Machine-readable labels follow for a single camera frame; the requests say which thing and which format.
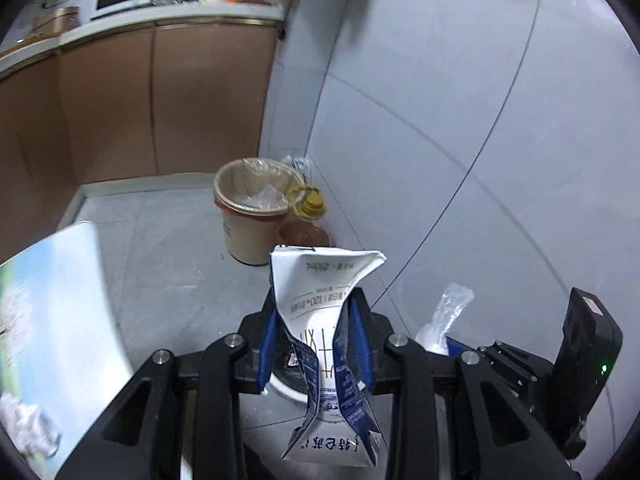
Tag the white blue milk carton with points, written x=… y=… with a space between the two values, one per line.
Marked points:
x=312 y=280

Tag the beige trash bin with liner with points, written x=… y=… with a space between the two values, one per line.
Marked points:
x=247 y=230

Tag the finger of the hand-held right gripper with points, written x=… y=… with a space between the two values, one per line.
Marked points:
x=515 y=367

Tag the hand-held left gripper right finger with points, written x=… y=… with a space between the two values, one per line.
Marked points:
x=361 y=345

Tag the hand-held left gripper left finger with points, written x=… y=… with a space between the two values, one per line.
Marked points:
x=265 y=342

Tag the brown kitchen cabinet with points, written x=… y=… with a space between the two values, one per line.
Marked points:
x=200 y=100

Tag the clear plastic bag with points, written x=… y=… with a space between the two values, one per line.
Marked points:
x=299 y=165

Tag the white kitchen countertop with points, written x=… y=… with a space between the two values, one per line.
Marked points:
x=175 y=12

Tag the crumpled white tissue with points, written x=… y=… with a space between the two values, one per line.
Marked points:
x=27 y=425

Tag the clear plastic wrapper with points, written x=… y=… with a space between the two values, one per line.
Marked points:
x=442 y=320

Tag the table with printed landscape top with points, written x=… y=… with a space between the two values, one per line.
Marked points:
x=55 y=310

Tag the oil bottle with yellow cap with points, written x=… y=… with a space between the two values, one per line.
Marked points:
x=306 y=232

